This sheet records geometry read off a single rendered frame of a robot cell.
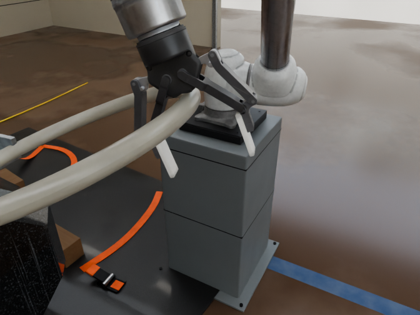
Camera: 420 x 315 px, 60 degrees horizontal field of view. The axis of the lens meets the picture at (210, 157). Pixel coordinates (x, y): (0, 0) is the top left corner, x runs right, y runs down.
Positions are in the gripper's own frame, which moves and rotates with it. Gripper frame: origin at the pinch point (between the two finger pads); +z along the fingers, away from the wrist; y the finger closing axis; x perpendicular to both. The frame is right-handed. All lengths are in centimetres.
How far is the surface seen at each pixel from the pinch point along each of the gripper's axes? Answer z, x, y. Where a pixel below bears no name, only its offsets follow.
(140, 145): -9.3, 14.1, 2.9
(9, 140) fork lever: -11.6, -10.3, 42.5
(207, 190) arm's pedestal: 43, -75, 31
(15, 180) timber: 31, -132, 172
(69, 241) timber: 57, -85, 116
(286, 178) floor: 104, -183, 11
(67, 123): -9.8, -18.6, 34.0
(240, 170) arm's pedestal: 35, -69, 13
